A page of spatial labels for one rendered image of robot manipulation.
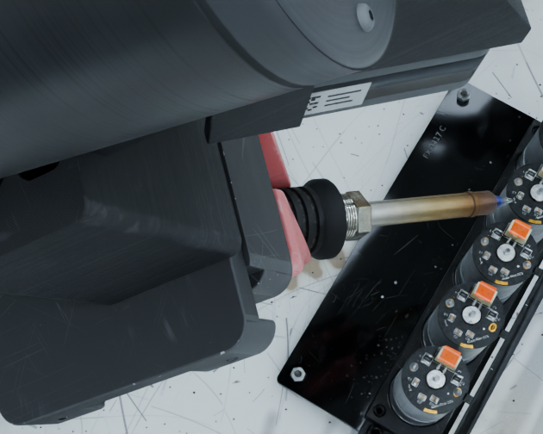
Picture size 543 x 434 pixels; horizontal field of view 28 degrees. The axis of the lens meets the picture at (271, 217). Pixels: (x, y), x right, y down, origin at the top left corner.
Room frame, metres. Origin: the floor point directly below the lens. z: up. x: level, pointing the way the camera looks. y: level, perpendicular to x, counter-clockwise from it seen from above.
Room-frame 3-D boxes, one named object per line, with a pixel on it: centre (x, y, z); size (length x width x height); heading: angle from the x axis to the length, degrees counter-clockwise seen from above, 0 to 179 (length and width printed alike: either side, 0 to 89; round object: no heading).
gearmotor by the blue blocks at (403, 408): (0.06, -0.06, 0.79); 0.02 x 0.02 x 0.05
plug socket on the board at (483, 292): (0.09, -0.08, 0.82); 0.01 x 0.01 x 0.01; 60
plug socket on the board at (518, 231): (0.12, -0.09, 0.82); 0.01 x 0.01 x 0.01; 60
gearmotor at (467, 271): (0.11, -0.09, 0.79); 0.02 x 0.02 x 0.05
